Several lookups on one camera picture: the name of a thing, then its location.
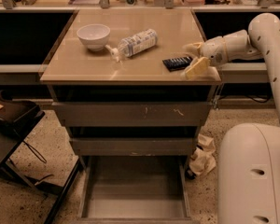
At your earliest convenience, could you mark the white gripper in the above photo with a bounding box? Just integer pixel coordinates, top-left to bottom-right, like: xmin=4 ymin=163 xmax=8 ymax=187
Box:
xmin=181 ymin=30 xmax=261 ymax=80

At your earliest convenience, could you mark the dark blue rxbar wrapper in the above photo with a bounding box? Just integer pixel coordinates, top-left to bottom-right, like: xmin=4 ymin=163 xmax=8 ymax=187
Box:
xmin=162 ymin=56 xmax=192 ymax=72

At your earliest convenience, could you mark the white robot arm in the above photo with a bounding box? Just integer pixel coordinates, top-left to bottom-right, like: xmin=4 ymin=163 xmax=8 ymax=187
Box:
xmin=182 ymin=13 xmax=280 ymax=224

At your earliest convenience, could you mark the grey drawer cabinet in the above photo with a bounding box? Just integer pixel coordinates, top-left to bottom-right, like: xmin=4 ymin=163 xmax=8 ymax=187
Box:
xmin=39 ymin=8 xmax=224 ymax=224

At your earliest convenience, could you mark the top grey drawer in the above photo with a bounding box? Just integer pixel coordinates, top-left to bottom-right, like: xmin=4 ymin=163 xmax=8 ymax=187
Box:
xmin=52 ymin=102 xmax=210 ymax=127

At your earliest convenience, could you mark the middle grey drawer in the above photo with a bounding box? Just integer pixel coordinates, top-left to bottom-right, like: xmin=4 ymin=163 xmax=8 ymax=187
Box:
xmin=70 ymin=138 xmax=196 ymax=156

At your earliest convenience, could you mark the open bottom grey drawer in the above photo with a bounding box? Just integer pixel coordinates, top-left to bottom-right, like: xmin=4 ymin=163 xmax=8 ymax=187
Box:
xmin=76 ymin=155 xmax=192 ymax=224

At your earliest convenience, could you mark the clear plastic pump bottle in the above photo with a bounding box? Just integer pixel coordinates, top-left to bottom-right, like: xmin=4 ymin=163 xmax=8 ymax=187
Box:
xmin=105 ymin=29 xmax=158 ymax=62

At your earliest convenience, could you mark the crumpled white cloth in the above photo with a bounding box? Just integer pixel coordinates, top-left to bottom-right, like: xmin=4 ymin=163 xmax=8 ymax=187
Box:
xmin=186 ymin=134 xmax=217 ymax=179

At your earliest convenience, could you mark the white ceramic bowl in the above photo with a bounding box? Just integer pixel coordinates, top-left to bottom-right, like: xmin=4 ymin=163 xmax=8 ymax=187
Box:
xmin=77 ymin=24 xmax=110 ymax=51

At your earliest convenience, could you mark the black tray with paper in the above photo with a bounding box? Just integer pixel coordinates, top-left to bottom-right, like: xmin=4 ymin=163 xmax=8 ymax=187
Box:
xmin=0 ymin=91 xmax=41 ymax=133

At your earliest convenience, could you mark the black side table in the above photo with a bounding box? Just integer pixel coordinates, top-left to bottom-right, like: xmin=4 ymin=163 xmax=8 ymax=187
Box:
xmin=0 ymin=110 xmax=77 ymax=224

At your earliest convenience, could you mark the black cable on floor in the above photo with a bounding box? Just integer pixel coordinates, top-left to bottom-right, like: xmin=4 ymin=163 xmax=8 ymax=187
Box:
xmin=21 ymin=139 xmax=49 ymax=165

